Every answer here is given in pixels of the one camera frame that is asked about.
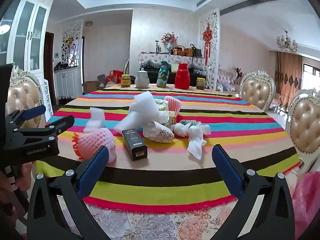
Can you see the ceiling air vent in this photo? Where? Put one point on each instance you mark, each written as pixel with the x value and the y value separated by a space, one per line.
pixel 250 3

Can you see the small white foam block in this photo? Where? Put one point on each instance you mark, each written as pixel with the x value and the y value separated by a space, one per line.
pixel 97 117

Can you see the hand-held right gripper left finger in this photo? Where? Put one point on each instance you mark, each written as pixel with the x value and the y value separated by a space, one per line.
pixel 92 172

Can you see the brown patterned curtain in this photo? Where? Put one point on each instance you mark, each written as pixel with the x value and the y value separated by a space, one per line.
pixel 288 77

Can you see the black carton box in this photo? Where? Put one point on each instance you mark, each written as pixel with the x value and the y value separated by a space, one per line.
pixel 133 146

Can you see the red thermos jug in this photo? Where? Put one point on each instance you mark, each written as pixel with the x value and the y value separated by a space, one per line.
pixel 182 77

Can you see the green patterned bottle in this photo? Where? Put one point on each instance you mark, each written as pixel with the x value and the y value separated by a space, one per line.
pixel 163 75

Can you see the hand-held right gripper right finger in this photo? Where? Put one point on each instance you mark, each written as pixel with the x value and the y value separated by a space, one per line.
pixel 226 170

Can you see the red knot wall hanging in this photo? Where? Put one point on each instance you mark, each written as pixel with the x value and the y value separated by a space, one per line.
pixel 207 38

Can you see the small yellow box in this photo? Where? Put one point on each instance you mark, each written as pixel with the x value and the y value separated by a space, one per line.
pixel 172 117

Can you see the white low cabinet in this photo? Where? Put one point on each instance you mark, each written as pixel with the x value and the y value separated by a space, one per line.
pixel 67 82

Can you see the white glass door cabinet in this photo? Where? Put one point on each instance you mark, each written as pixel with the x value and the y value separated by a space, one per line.
pixel 27 30

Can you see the white tissue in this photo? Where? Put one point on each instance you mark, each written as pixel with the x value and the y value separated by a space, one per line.
pixel 195 142

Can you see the window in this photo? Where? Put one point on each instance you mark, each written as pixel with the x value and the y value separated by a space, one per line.
pixel 311 76

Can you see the patterned paper cup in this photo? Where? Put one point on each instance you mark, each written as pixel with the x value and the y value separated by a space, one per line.
pixel 162 135

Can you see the beige tufted dining chair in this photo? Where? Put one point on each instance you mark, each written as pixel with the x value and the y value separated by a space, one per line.
pixel 256 90
pixel 25 95
pixel 303 130

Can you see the person's left hand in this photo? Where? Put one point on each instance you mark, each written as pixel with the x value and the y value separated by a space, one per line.
pixel 25 177

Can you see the red gift boxes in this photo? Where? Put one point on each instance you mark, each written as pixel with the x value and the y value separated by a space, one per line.
pixel 116 76

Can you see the flower vase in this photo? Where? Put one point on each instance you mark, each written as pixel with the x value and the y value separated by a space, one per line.
pixel 169 40

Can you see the trash bin with pink bag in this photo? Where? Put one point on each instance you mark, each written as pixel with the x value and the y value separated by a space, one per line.
pixel 306 197

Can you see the woven basket bag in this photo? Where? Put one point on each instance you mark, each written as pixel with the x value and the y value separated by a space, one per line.
pixel 178 51

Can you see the green snack packet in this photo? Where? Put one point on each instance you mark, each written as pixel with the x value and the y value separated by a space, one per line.
pixel 161 104

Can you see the lace sideboard cloth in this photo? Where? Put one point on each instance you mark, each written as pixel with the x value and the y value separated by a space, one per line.
pixel 155 58

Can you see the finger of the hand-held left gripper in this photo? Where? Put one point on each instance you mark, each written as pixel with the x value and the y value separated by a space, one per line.
pixel 33 112
pixel 57 126

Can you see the chandelier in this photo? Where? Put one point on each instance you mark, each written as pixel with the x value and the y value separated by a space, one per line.
pixel 287 42

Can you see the dark jar yellow lid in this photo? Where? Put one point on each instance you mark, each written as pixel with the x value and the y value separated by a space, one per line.
pixel 200 83

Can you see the white foam sheet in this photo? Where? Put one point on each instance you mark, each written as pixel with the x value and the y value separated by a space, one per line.
pixel 130 123

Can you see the pink foam net orange fringe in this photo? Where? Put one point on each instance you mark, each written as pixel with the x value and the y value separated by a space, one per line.
pixel 95 138

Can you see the black handbag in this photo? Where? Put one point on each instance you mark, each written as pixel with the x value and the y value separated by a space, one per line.
pixel 196 51

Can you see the striped tablecloth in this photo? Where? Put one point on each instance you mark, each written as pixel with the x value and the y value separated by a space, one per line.
pixel 150 190

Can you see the pink tufted sofa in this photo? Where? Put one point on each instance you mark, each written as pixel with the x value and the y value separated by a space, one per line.
pixel 227 78

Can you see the yellow label jar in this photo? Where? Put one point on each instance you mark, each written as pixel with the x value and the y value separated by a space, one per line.
pixel 125 81

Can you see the white lattice screen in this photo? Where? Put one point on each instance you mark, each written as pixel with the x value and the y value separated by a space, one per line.
pixel 213 42
pixel 72 42

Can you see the orange handbag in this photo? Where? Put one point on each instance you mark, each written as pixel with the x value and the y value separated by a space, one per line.
pixel 188 52

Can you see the green foam net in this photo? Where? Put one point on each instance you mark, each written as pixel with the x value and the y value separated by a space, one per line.
pixel 188 122

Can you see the plain pink foam net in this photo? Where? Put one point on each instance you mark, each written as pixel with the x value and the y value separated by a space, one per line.
pixel 173 103

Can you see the cardboard box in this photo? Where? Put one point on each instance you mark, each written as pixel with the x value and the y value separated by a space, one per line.
pixel 90 87

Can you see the white teapot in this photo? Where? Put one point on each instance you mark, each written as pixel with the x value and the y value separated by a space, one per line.
pixel 142 79

